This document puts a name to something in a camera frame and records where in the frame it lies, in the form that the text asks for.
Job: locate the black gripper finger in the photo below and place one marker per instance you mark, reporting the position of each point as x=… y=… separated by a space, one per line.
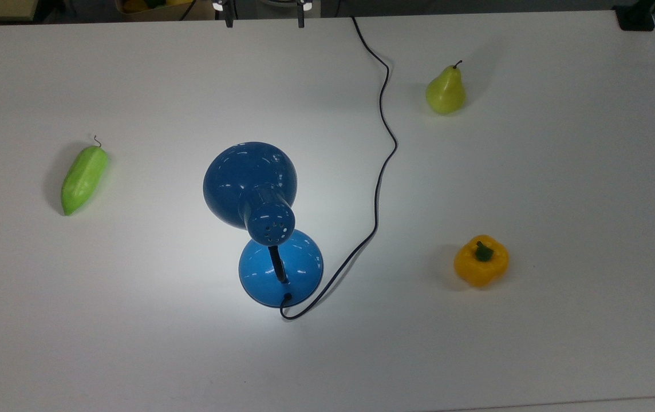
x=301 y=16
x=229 y=16

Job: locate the green toy cucumber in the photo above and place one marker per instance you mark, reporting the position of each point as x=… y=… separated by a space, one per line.
x=83 y=180

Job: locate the green toy pear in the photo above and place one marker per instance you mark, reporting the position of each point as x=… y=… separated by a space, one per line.
x=446 y=94

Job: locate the blue desk lamp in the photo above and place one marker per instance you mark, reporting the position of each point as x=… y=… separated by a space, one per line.
x=250 y=177

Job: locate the yellow toy bell pepper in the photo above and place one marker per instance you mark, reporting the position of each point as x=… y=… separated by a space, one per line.
x=479 y=269

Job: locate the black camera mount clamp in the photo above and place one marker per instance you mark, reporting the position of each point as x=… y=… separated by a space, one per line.
x=635 y=18

